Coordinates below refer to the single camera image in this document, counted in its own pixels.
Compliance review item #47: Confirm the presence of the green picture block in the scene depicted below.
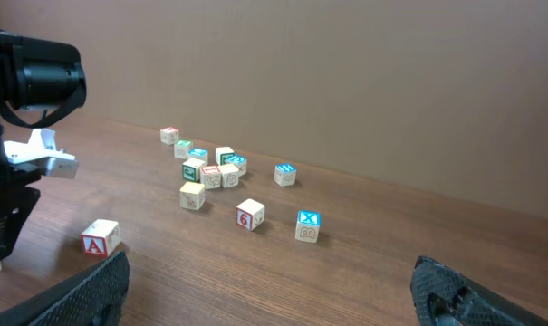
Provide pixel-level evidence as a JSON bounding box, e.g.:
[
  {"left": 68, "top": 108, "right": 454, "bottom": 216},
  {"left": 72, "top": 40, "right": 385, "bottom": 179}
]
[{"left": 182, "top": 158, "right": 207, "bottom": 182}]

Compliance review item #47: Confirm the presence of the blue block far right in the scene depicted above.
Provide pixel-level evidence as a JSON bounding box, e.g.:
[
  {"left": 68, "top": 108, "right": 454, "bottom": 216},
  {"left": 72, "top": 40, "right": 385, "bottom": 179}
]
[{"left": 274, "top": 163, "right": 297, "bottom": 187}]

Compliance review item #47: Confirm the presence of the red letter A block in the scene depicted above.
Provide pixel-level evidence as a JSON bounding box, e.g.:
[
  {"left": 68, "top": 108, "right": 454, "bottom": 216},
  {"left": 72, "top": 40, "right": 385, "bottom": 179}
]
[{"left": 81, "top": 219, "right": 121, "bottom": 257}]

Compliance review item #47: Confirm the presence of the red letter Y block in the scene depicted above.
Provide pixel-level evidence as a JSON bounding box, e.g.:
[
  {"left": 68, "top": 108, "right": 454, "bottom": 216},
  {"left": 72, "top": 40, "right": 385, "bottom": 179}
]
[{"left": 159, "top": 127, "right": 179, "bottom": 146}]

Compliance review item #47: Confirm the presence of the red letter block centre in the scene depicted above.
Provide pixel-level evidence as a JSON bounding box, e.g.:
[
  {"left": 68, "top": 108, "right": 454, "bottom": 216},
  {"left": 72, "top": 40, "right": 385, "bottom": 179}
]
[{"left": 200, "top": 166, "right": 222, "bottom": 189}]

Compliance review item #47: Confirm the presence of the white green top block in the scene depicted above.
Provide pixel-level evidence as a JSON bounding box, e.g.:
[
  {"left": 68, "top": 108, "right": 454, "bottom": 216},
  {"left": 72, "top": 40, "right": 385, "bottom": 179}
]
[{"left": 216, "top": 147, "right": 235, "bottom": 166}]

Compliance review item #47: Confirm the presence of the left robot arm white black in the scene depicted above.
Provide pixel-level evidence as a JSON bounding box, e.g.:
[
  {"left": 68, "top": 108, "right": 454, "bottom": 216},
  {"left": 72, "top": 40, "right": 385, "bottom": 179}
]
[{"left": 0, "top": 30, "right": 87, "bottom": 261}]

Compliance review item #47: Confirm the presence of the red number 6 block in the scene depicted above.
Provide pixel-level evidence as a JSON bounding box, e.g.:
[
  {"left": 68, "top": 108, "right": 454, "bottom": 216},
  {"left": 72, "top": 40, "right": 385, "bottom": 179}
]
[{"left": 236, "top": 198, "right": 265, "bottom": 231}]

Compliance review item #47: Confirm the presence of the yellow block upper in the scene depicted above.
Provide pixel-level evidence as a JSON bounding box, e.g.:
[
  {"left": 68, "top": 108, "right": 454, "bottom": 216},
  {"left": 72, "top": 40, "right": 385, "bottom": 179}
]
[{"left": 218, "top": 163, "right": 239, "bottom": 188}]

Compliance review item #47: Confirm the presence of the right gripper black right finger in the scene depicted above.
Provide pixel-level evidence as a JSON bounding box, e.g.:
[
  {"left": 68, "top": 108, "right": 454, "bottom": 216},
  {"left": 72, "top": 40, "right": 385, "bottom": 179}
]
[{"left": 410, "top": 255, "right": 548, "bottom": 326}]

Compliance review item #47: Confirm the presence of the yellow block lower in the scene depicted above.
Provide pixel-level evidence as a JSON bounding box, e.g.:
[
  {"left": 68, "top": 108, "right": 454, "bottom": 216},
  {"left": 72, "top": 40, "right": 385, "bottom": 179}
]
[{"left": 179, "top": 181, "right": 206, "bottom": 210}]

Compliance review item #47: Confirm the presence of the blue letter X block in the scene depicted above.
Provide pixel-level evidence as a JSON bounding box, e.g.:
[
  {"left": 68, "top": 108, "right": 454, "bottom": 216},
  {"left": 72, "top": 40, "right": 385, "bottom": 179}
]
[{"left": 295, "top": 210, "right": 322, "bottom": 243}]

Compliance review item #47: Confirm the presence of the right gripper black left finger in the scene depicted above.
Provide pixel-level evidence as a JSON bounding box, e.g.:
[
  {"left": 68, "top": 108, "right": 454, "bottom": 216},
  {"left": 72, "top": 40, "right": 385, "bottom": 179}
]
[{"left": 0, "top": 251, "right": 130, "bottom": 326}]

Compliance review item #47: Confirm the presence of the yellow block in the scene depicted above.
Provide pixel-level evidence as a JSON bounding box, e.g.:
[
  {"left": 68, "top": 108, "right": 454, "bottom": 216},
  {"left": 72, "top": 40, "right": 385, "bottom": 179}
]
[
  {"left": 179, "top": 181, "right": 206, "bottom": 210},
  {"left": 218, "top": 163, "right": 239, "bottom": 188}
]

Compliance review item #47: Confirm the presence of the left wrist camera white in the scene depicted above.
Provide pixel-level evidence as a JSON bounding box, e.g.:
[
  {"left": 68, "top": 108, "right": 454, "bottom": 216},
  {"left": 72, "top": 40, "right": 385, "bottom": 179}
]
[{"left": 4, "top": 129, "right": 79, "bottom": 179}]

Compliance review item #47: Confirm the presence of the blue letter S block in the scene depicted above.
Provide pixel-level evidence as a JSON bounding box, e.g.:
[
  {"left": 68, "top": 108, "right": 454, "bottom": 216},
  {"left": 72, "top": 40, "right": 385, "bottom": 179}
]
[{"left": 187, "top": 148, "right": 209, "bottom": 164}]

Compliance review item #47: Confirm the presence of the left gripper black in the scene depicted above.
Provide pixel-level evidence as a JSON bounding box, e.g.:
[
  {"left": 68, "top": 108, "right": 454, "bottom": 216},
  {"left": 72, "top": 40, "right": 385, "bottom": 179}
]
[{"left": 0, "top": 163, "right": 42, "bottom": 261}]

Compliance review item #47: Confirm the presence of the green letter Z block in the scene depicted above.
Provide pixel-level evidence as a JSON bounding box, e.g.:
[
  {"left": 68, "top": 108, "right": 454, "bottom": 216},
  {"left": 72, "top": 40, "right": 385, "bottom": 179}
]
[{"left": 174, "top": 139, "right": 193, "bottom": 159}]

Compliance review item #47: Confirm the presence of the blue letter D block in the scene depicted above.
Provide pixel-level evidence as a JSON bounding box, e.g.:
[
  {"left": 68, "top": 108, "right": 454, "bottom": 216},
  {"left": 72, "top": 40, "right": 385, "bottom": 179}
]
[{"left": 226, "top": 155, "right": 247, "bottom": 177}]

